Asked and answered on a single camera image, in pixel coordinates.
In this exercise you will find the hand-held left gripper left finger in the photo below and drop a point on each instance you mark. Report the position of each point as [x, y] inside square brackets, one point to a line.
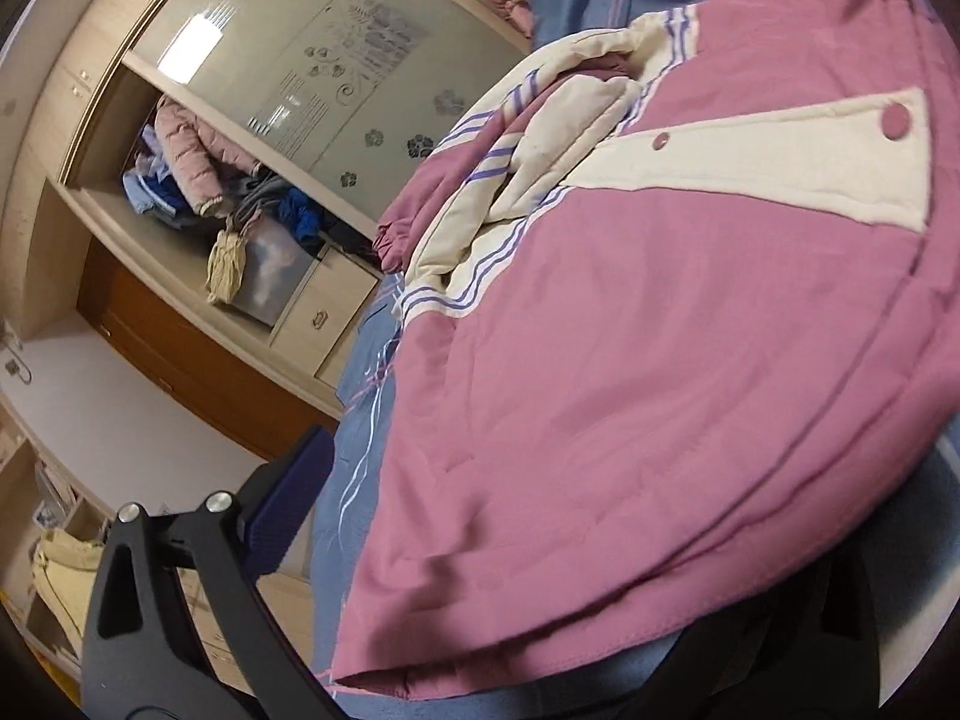
[281, 495]

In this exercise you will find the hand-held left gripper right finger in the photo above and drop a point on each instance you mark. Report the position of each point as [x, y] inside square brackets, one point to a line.
[757, 671]

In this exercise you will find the pink and cream hooded jacket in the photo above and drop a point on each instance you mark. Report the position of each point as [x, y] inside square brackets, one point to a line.
[615, 390]

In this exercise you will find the grey clothes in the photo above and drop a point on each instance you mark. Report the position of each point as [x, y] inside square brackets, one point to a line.
[259, 195]

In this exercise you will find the light blue clothes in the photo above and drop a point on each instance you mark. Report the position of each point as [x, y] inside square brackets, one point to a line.
[150, 191]

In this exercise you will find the blue plaid quilt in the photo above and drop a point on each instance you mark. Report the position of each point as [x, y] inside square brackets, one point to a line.
[352, 517]

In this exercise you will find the light wood cabinet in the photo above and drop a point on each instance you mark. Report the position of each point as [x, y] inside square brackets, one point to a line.
[247, 615]

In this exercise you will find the small wardrobe drawer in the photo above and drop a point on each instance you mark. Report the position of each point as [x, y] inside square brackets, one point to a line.
[337, 364]

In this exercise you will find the brown wooden door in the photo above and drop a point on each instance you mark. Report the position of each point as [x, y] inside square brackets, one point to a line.
[187, 360]

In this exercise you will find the large wardrobe drawer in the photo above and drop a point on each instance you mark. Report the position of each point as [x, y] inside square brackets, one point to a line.
[326, 307]

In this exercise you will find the translucent storage box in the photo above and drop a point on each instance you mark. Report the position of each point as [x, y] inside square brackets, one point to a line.
[277, 281]

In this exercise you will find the pale yellow cloth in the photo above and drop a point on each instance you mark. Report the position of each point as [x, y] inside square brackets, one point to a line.
[64, 577]

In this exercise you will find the beige crumpled cloth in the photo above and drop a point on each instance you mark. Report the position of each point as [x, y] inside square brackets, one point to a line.
[229, 262]

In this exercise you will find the dark blue garment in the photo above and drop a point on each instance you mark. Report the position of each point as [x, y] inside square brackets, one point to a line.
[300, 214]

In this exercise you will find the pink puffer jacket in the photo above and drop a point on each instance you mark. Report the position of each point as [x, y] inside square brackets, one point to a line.
[191, 157]

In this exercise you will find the light wood wardrobe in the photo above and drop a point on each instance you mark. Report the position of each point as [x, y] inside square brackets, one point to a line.
[67, 165]

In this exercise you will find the frosted flower-print sliding door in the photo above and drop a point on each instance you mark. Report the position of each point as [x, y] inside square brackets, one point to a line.
[300, 30]

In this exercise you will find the small wall fixture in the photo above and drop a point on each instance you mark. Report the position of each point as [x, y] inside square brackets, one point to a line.
[13, 369]

